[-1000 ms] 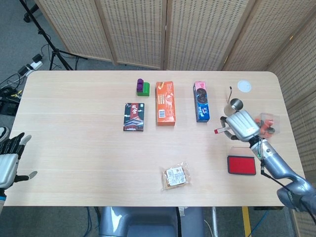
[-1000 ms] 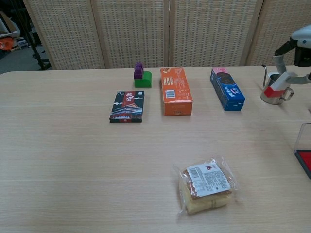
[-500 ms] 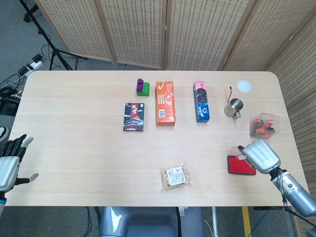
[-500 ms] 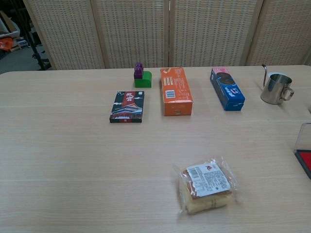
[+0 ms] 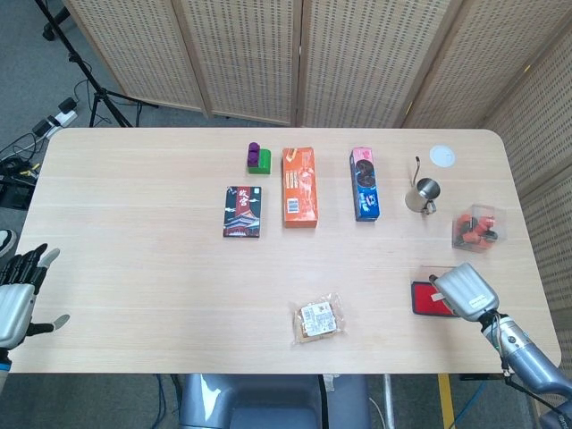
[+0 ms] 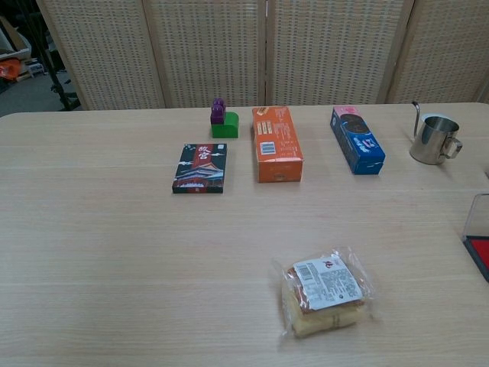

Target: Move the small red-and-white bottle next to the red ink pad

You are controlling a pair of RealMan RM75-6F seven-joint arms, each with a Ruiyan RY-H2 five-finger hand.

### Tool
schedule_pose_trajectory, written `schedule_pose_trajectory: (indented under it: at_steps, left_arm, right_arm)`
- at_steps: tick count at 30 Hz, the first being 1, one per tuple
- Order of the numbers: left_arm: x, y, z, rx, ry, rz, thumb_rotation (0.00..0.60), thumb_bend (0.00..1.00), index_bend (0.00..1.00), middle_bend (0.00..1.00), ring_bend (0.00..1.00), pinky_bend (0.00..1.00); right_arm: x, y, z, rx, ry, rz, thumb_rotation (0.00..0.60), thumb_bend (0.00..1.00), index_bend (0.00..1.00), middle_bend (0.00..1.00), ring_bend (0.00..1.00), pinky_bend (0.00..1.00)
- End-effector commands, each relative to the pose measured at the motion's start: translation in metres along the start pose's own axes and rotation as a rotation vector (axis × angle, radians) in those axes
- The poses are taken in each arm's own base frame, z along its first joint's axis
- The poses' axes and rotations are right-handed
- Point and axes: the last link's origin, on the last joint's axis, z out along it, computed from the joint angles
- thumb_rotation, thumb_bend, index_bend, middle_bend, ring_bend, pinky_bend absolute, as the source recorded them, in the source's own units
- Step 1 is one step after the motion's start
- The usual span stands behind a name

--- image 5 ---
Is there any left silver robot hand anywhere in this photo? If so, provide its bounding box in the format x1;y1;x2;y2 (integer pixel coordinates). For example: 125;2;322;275
0;243;72;349

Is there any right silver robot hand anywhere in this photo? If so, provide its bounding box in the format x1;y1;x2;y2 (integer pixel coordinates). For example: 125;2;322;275
428;262;501;323

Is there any red stamp pad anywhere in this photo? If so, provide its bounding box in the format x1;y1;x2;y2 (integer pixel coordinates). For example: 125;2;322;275
410;265;461;319

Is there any clear box with orange toys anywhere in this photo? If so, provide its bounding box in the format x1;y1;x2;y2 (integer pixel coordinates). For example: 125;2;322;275
451;204;509;255

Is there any steel pitcher with thin spout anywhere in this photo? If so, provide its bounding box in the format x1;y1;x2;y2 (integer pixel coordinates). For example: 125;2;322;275
404;156;442;215

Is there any white round table grommet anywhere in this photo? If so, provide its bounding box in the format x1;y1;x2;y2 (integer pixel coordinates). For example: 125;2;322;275
429;146;458;169

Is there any metal table leg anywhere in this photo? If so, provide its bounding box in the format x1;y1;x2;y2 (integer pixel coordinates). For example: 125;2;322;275
382;374;397;429

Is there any blue cookie box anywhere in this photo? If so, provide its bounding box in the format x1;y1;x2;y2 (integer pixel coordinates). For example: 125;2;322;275
349;147;382;223

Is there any plastic wrapped cake slice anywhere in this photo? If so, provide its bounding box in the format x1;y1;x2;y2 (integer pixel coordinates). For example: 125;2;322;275
290;292;348;346

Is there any woven wooden folding screen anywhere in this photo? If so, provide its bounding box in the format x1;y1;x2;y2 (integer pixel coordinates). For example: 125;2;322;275
482;26;572;408
62;0;572;130

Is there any orange cardboard snack box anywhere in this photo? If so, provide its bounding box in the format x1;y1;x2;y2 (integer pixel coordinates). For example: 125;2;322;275
281;147;320;230

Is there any white power strip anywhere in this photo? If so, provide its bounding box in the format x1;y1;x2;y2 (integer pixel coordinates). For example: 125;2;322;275
46;110;78;130

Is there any grey robot torso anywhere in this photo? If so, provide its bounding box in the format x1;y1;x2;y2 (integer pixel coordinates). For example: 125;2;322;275
178;374;372;429

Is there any black tripod stand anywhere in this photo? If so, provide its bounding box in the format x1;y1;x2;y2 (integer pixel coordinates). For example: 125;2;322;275
33;0;160;129

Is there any dark palace print card box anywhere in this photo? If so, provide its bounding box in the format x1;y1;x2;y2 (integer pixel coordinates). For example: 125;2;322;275
222;185;263;240

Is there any green toy block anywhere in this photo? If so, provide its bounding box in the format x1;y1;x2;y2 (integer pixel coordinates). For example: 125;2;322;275
248;149;273;175

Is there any purple toy block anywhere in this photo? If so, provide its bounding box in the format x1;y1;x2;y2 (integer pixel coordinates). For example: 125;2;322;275
246;141;263;170

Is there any tangle of black cables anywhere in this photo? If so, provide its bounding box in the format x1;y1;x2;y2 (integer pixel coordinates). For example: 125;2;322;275
0;131;48;180

